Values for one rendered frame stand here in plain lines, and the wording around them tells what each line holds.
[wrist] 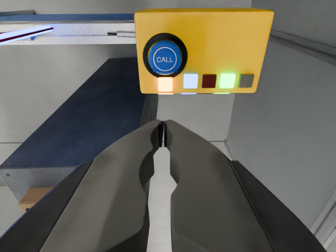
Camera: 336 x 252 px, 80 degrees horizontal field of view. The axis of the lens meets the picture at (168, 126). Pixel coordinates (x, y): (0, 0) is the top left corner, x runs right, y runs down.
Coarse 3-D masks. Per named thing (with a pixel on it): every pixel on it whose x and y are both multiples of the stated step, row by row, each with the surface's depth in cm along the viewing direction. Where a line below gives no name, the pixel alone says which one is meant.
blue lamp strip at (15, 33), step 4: (28, 28) 38; (32, 28) 38; (36, 28) 38; (40, 28) 39; (44, 28) 40; (8, 32) 33; (12, 32) 33; (16, 32) 33; (20, 32) 33; (24, 32) 34; (0, 36) 29; (4, 36) 30; (8, 36) 31
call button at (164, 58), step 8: (160, 40) 24; (168, 40) 24; (152, 48) 24; (160, 48) 24; (168, 48) 24; (176, 48) 24; (152, 56) 24; (160, 56) 24; (168, 56) 24; (176, 56) 24; (152, 64) 25; (160, 64) 25; (168, 64) 25; (176, 64) 25; (160, 72) 25; (168, 72) 25
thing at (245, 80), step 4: (240, 76) 26; (244, 76) 26; (248, 76) 26; (252, 76) 26; (240, 80) 26; (244, 80) 26; (248, 80) 26; (252, 80) 26; (240, 84) 26; (244, 84) 26; (248, 84) 26
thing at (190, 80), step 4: (184, 76) 26; (188, 76) 26; (192, 76) 26; (196, 76) 26; (184, 80) 26; (188, 80) 26; (192, 80) 26; (196, 80) 26; (184, 84) 26; (188, 84) 26; (192, 84) 26; (196, 84) 26
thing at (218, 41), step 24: (144, 24) 23; (168, 24) 23; (192, 24) 23; (216, 24) 23; (240, 24) 23; (264, 24) 23; (144, 48) 24; (192, 48) 25; (216, 48) 25; (240, 48) 25; (264, 48) 25; (144, 72) 26; (192, 72) 26; (216, 72) 26; (240, 72) 26
